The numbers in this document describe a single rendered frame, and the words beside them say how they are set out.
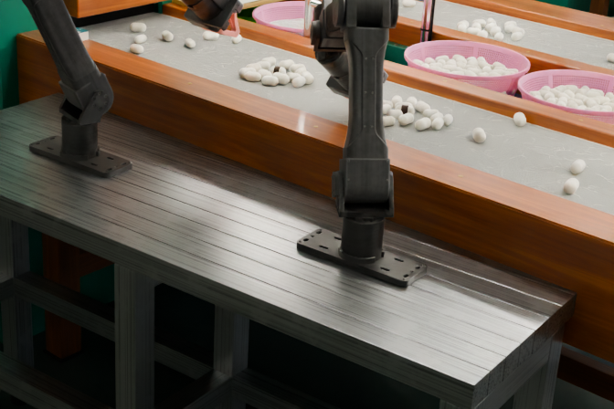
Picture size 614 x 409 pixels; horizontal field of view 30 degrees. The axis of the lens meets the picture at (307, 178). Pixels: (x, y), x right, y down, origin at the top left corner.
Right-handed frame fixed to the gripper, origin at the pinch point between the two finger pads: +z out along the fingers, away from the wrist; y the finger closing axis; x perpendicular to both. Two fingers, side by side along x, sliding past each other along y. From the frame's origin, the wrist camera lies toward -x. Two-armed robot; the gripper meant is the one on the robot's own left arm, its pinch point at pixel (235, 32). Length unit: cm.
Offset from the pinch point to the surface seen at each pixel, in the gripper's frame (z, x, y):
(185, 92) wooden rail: -4.9, 15.9, -1.2
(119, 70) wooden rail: -4.7, 16.2, 17.4
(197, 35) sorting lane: 23.7, -5.2, 31.8
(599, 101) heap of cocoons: 46, -25, -53
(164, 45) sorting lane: 15.2, 2.1, 30.5
